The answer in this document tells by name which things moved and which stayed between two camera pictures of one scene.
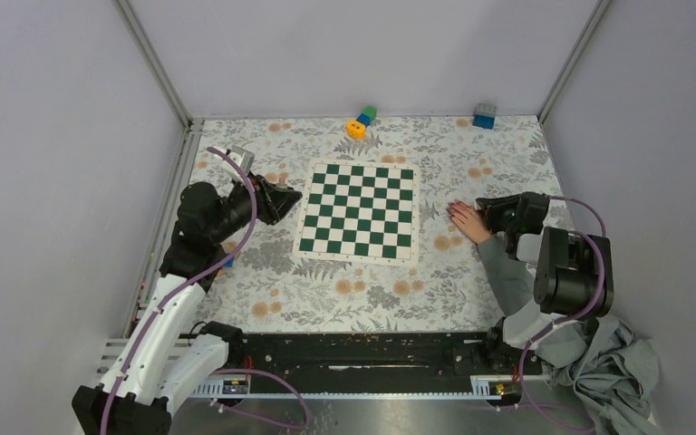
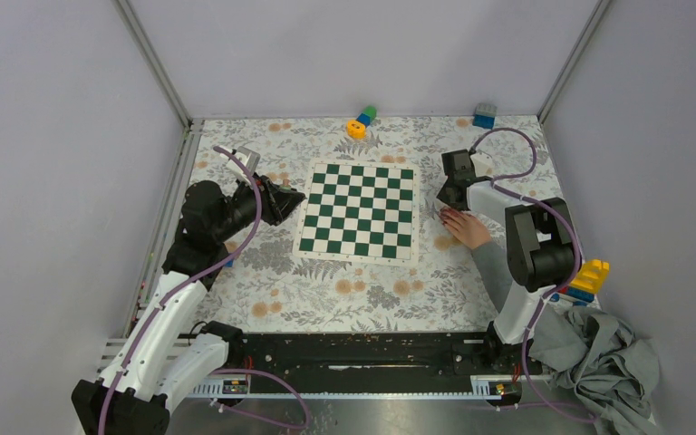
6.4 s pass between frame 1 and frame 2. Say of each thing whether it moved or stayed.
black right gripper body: moved
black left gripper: stayed
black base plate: stayed
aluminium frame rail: stayed
